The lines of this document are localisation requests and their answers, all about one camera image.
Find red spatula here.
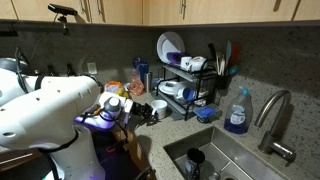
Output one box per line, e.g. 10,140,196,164
229,43,242,68

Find purple bowl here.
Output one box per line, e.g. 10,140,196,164
165,51,188,66

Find short teal utensil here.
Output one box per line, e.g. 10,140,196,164
227,64,240,77

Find black mug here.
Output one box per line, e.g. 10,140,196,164
184,147,206,180

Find pink plastic bag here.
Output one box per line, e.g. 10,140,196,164
127,68,146,97

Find blue sponge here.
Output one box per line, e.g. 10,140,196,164
195,103,224,124
194,105,215,118

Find yellow orange snack bag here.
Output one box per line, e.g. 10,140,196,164
104,80,130,99

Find black spatula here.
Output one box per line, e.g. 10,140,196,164
207,42,218,66

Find white ceramic mug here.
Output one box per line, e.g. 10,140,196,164
150,98,169,121
174,87,188,103

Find white mug with print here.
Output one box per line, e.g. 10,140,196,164
189,55,208,72

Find steel kitchen faucet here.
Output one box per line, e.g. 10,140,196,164
253,88,297,163

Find stainless steel sink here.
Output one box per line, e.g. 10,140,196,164
163,125,291,180

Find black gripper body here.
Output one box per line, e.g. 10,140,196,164
131,101,154,124

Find small white cup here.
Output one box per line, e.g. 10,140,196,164
179,55,194,71

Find black utensil holder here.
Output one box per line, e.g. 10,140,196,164
214,73,232,91

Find white mug blue interior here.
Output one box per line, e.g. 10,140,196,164
182,87,196,102

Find teal blue spatula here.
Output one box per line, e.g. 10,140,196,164
224,40,232,69

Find blue water bottle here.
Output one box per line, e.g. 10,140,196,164
132,57,150,85

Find large white plate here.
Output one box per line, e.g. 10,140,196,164
156,31,186,64

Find wooden upper cabinets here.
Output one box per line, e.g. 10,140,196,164
0,0,320,28

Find blue dish soap bottle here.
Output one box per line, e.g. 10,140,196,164
223,86,254,135

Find white wall outlet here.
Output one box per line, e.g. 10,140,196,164
86,62,99,76

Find orange black clamp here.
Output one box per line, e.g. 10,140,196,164
105,137,130,155

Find wooden base cabinet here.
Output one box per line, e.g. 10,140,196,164
113,124,149,171

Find stainless steel tumbler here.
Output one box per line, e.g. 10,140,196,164
144,71,154,94

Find plain metal spoon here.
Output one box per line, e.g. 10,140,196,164
209,161,232,180

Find black two-tier dish rack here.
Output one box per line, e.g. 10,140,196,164
155,61,218,122

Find black camera on stand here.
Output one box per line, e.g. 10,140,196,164
47,3,79,36

